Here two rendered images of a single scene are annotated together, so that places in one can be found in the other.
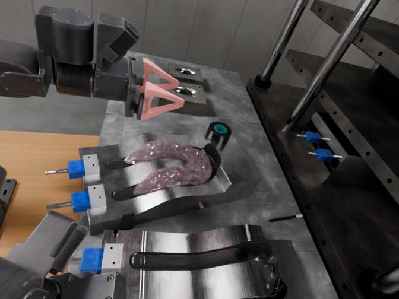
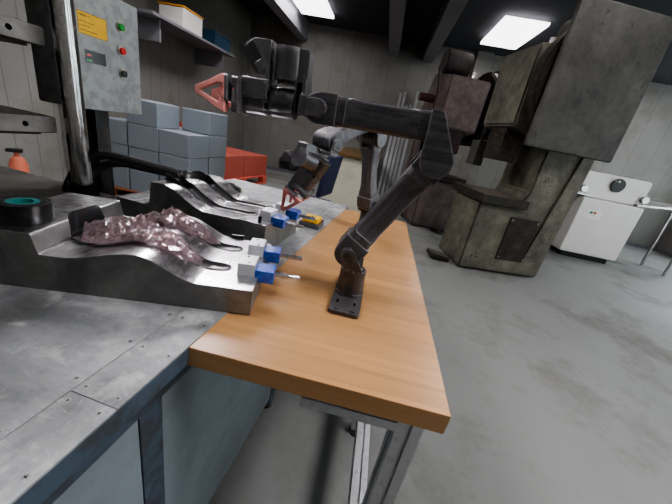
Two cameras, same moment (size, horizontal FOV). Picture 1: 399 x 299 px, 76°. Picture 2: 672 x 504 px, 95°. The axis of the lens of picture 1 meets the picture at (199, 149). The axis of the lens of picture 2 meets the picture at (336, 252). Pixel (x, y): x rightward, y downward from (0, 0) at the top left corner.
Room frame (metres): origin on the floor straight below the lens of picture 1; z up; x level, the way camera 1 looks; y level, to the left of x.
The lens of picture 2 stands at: (0.86, 0.72, 1.17)
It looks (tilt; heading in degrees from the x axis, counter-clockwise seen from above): 21 degrees down; 211
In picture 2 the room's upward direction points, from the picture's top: 11 degrees clockwise
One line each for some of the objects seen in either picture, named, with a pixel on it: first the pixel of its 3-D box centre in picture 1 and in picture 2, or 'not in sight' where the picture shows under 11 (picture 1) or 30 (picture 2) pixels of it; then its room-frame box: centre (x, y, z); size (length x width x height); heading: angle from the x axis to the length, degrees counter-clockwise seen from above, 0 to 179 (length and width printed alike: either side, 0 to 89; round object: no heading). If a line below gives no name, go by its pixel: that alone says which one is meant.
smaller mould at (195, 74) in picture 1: (184, 77); not in sight; (1.18, 0.20, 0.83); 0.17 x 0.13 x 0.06; 110
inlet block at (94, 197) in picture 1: (76, 202); (276, 254); (0.32, 0.24, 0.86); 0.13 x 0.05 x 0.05; 128
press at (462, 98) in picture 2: not in sight; (444, 143); (-4.27, -0.75, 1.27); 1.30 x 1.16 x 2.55; 28
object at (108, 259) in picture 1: (87, 261); (282, 221); (0.19, 0.13, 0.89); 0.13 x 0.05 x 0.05; 110
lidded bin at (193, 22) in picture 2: not in sight; (181, 21); (-1.90, -3.92, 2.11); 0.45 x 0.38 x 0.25; 26
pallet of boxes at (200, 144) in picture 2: not in sight; (166, 154); (-1.17, -3.00, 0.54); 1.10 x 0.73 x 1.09; 113
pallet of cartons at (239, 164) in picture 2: not in sight; (222, 155); (-2.55, -3.81, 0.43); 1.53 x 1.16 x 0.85; 26
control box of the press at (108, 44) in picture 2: not in sight; (103, 189); (0.27, -0.87, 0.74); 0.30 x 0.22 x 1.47; 20
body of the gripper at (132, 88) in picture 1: (115, 83); (256, 99); (0.37, 0.18, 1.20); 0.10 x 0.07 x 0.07; 26
